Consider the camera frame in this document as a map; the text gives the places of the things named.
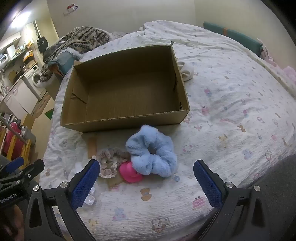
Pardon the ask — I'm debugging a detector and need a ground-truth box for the white washing machine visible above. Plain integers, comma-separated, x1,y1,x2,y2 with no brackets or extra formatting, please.
22,64,48,99

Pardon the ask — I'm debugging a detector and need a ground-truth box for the white soft cloth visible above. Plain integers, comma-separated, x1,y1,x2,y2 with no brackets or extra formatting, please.
178,61,197,81

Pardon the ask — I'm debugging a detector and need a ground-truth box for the blue fluffy scrunchie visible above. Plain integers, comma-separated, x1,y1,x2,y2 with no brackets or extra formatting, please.
125,125,178,178

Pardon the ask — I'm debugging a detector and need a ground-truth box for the grey bin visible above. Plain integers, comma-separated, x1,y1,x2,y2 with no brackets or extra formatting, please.
21,130,36,144

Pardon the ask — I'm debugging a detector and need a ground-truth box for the brown patterned door mat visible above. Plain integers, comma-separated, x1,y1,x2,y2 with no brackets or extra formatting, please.
30,93,52,116

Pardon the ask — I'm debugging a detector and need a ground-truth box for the dark grey clothing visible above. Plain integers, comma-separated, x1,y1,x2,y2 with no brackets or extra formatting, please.
238,154,296,241

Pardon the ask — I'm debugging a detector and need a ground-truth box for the red bag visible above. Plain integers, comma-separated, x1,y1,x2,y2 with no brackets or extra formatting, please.
3,122,25,157

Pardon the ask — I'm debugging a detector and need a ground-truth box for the teal cushion with white fleece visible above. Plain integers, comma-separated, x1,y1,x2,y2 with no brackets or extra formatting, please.
50,49,83,75

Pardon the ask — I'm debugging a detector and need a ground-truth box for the printed bed quilt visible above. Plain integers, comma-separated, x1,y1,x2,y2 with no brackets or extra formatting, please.
39,21,296,241

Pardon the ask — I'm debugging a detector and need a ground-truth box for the brown cardboard box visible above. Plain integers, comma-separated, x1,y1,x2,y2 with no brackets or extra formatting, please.
60,45,190,133

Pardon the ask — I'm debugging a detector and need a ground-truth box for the pink cloth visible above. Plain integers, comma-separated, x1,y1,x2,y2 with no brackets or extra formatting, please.
260,45,296,77

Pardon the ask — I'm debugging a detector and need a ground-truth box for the yellow wooden rack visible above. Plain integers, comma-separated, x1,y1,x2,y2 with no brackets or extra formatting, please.
0,125,33,160

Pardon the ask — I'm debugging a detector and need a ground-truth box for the teal headboard cushion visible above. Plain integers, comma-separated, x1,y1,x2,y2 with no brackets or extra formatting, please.
203,22,264,57

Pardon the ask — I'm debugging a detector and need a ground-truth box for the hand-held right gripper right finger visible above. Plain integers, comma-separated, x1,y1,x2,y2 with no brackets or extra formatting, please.
193,159,269,241

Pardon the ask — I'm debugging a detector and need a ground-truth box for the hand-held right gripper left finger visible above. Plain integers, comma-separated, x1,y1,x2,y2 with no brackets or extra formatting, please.
24,159,101,241

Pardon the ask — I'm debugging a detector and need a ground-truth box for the clear plastic hair clip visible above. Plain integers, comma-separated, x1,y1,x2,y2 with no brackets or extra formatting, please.
83,185,97,207

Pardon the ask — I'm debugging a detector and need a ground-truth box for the white cabinet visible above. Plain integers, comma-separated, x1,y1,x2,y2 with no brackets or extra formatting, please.
0,80,38,120

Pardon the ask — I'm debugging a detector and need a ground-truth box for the beige storage box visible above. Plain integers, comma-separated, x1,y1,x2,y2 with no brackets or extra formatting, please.
38,67,65,100

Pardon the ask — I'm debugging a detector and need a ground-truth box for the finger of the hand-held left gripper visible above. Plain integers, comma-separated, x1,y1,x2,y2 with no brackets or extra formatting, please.
0,159,45,186
0,156,25,175

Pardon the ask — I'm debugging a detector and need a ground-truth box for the patterned knit blanket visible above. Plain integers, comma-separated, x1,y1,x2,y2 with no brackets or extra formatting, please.
39,26,110,84

